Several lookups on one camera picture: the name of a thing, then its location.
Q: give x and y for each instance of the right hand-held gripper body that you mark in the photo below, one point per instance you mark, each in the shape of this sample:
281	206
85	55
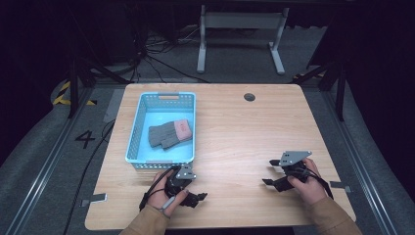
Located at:
295	157

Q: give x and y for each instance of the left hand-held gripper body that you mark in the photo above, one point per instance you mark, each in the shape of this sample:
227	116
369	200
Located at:
184	174

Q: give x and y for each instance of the grey knit glove pink cuff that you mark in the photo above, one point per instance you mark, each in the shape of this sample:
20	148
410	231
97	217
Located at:
173	144
166	132

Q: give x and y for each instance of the light blue plastic basket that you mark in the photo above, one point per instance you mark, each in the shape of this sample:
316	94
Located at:
140	147

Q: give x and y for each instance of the person's left hand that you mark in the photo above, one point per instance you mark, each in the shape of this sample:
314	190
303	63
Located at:
158	196

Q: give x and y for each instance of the person's right hand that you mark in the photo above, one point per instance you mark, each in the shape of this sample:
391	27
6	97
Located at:
311	189

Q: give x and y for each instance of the grey tape piece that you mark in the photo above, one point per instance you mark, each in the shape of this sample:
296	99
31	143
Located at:
341	186
96	198

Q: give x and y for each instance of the black metal stand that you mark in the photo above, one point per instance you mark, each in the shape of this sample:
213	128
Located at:
74	88
339	88

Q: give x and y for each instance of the yellow black floor tape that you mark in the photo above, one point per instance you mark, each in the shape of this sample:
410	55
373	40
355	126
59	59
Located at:
61	94

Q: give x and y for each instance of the aluminium floor rail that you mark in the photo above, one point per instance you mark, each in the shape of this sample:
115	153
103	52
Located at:
362	163
49	163

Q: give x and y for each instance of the white metal desk frame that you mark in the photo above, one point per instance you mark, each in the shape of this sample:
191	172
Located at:
241	20

